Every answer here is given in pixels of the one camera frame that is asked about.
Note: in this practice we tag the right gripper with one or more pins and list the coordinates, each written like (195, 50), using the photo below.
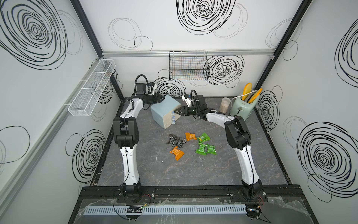
(182, 110)

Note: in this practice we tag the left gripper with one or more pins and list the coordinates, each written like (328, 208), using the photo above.
(157, 98)

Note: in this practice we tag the light blue drawer cabinet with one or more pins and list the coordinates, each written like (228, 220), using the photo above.
(163, 112)

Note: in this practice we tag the orange cookie pack back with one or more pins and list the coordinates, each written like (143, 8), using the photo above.
(190, 136)

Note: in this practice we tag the orange cookie pack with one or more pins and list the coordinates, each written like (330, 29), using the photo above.
(177, 152)
(190, 136)

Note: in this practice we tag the orange cookie pack front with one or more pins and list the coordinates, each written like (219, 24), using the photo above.
(177, 152)

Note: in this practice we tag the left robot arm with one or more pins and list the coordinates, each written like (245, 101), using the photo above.
(126, 132)

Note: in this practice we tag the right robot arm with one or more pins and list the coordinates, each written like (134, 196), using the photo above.
(237, 135)

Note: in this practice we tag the black cookie pack left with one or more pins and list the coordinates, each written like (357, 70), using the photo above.
(173, 140)

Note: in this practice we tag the black cookie pack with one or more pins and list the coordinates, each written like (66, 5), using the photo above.
(180, 142)
(173, 140)

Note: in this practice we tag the black cookie pack right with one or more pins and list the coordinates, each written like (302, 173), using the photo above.
(180, 142)

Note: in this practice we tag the green cookie pack upper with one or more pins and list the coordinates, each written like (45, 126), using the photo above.
(203, 138)

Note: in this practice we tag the green cookie pack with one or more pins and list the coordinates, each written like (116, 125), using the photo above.
(201, 149)
(203, 138)
(211, 149)

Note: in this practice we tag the green cookie pack left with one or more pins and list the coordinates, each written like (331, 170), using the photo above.
(201, 149)

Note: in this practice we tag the clear jar with grains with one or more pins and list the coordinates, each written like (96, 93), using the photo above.
(225, 103)

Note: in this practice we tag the green cookie pack right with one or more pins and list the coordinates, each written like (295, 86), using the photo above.
(211, 149)

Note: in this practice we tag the mint green toaster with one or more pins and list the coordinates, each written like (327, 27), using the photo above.
(242, 108)

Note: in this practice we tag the yellow toast slice left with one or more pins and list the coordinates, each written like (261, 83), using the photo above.
(246, 91)

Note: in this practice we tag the yellow toast slice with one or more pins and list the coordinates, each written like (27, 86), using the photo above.
(256, 95)
(246, 91)

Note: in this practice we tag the yellow toast slice right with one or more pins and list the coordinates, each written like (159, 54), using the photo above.
(256, 95)

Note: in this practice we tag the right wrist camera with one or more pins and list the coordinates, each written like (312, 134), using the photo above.
(187, 99)

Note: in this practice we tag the black wire wall basket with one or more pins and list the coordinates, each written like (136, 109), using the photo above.
(188, 65)

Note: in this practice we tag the white mesh wall shelf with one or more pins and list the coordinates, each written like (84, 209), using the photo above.
(89, 95)

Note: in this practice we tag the white slotted cable duct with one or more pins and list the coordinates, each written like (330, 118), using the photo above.
(167, 209)

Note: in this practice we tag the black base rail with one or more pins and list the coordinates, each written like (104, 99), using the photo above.
(234, 193)

